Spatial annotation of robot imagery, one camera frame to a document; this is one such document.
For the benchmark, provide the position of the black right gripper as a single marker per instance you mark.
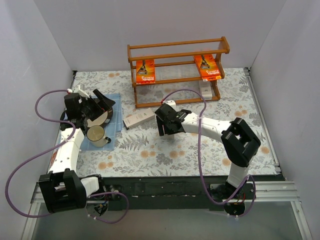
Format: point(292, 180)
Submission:
point(161, 119)

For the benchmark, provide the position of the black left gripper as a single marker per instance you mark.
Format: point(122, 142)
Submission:
point(97, 105)

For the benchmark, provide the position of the white Harry's box black end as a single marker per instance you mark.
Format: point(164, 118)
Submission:
point(205, 89)

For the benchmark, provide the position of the brown wooden three-tier shelf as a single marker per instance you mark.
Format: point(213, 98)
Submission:
point(176, 67)

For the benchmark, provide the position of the orange Gillette Styler razor box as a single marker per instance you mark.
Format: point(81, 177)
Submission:
point(145, 72)

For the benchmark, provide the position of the orange Gillette Fusion razor box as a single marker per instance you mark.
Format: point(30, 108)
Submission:
point(207, 67)

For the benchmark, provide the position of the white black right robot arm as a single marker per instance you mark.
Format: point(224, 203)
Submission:
point(241, 144)

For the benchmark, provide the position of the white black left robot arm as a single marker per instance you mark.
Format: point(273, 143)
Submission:
point(62, 189)

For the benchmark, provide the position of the black rimmed cream plate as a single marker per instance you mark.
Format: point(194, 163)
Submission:
point(102, 118)

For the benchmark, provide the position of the blue checkered cloth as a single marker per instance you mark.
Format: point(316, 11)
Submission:
point(110, 129)

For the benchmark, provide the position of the cream enamel mug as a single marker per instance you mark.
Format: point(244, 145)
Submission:
point(97, 136)

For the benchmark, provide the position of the floral paper table mat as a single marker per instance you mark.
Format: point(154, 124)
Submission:
point(142, 152)

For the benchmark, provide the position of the red patterned bowl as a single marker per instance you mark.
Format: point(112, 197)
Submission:
point(53, 158)

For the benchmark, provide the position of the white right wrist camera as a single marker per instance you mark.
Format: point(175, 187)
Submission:
point(171, 103)

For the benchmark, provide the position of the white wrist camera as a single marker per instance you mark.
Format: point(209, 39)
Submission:
point(80, 89)
point(171, 103)

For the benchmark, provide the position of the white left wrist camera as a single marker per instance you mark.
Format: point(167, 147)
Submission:
point(80, 89)

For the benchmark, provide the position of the aluminium rail frame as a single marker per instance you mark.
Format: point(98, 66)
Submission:
point(177, 208)

